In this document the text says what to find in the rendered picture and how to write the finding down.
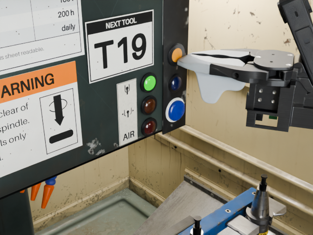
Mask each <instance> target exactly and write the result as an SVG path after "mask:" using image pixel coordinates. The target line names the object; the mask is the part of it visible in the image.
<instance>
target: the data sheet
mask: <svg viewBox="0 0 313 235"><path fill-rule="evenodd" d="M84 54H85V52H84V40H83V27H82V10H81V0H0V75H3V74H7V73H11V72H15V71H18V70H23V69H28V68H31V67H36V66H40V65H43V64H47V63H52V62H56V61H60V60H64V59H69V58H72V57H76V56H80V55H84Z"/></svg>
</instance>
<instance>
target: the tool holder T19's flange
mask: <svg viewBox="0 0 313 235"><path fill-rule="evenodd" d="M245 217H246V218H247V219H249V220H250V221H252V222H254V223H256V224H257V225H259V226H260V228H259V229H266V225H270V226H271V225H272V219H273V211H272V210H271V209H270V208H269V215H268V217H266V218H257V217H255V216H253V215H252V214H251V213H250V208H249V207H247V209H246V215H245Z"/></svg>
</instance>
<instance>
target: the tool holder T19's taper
mask: <svg viewBox="0 0 313 235"><path fill-rule="evenodd" d="M250 213H251V214H252V215H253V216H255V217H257V218H266V217H268V215H269V193H268V187H267V188H266V190H265V191H262V190H260V189H259V186H258V187H257V190H256V193H255V195H254V199H253V202H252V206H251V209H250Z"/></svg>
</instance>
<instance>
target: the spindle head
mask: <svg viewBox="0 0 313 235"><path fill-rule="evenodd" d="M151 9H153V10H154V65H151V66H148V67H145V68H142V69H138V70H134V71H131V72H128V73H124V74H121V75H118V76H114V77H111V78H107V79H104V80H100V81H97V82H94V83H88V65H87V52H86V39H85V26H84V22H87V21H94V20H99V19H104V18H109V17H114V16H119V15H124V14H131V13H136V12H141V11H146V10H151ZM81 10H82V27H83V40H84V52H85V54H84V55H80V56H76V57H72V58H69V59H64V60H60V61H56V62H52V63H47V64H43V65H40V66H36V67H31V68H28V69H23V70H18V71H15V72H11V73H7V74H3V75H0V79H3V78H7V77H11V76H16V75H20V74H24V73H27V72H31V71H35V70H39V69H44V68H48V67H52V66H55V65H59V64H63V63H67V62H72V61H75V65H76V76H77V87H78V98H79V109H80V120H81V131H82V146H79V147H77V148H74V149H72V150H69V151H67V152H64V153H61V154H59V155H56V156H54V157H51V158H49V159H46V160H44V161H41V162H39V163H36V164H33V165H31V166H28V167H26V168H23V169H20V170H18V171H16V172H13V173H10V174H8V175H5V176H3V177H0V200H1V199H4V198H6V197H8V196H11V195H13V194H16V193H18V192H20V191H23V190H25V189H27V188H30V187H32V186H35V185H37V184H39V183H42V182H44V181H46V180H48V179H51V178H53V177H56V176H58V175H60V174H63V173H65V172H67V171H70V170H72V169H75V168H77V167H79V166H82V165H84V164H86V163H88V162H91V161H93V160H95V159H98V158H100V157H103V156H105V155H107V154H110V153H112V152H115V151H117V150H119V149H122V148H124V147H126V146H129V145H131V144H133V143H136V142H138V141H140V140H143V139H145V138H147V137H146V136H144V135H143V134H142V132H141V127H142V124H143V122H144V121H145V120H146V119H148V118H154V119H155V120H156V121H157V128H156V131H155V132H154V134H152V135H155V134H157V133H159V132H162V118H163V0H81ZM150 72H151V73H154V74H155V75H156V77H157V84H156V87H155V89H154V90H153V91H152V92H150V93H145V92H143V91H142V90H141V87H140V83H141V79H142V78H143V76H144V75H145V74H147V73H150ZM135 78H136V93H137V136H138V139H137V140H134V141H132V142H129V143H127V144H125V145H122V146H119V130H118V108H117V86H116V84H118V83H122V82H125V81H128V80H131V79H135ZM147 96H154V97H155V98H156V100H157V107H156V109H155V111H154V112H153V113H152V114H151V115H148V116H146V115H144V114H142V112H141V104H142V101H143V100H144V99H145V98H146V97H147Z"/></svg>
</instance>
